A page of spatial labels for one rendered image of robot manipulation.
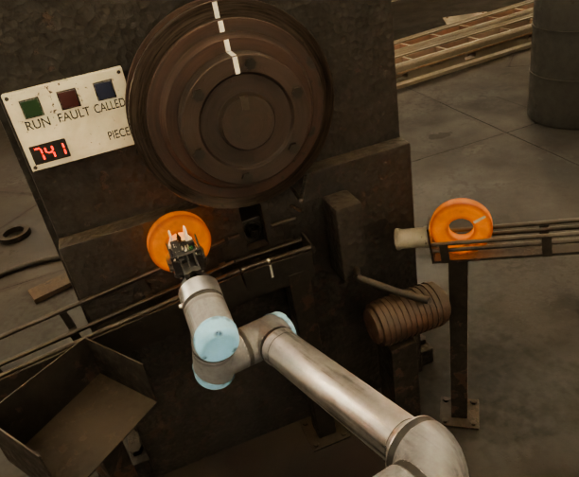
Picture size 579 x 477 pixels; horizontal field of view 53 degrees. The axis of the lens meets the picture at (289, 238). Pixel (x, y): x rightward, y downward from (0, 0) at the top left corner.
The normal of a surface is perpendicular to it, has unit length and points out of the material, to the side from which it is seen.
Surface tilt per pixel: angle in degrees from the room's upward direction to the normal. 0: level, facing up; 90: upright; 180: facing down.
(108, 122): 90
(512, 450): 0
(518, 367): 0
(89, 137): 90
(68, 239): 0
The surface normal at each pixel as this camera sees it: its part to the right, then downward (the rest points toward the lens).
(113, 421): -0.21, -0.80
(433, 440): -0.02, -0.93
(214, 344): 0.37, 0.58
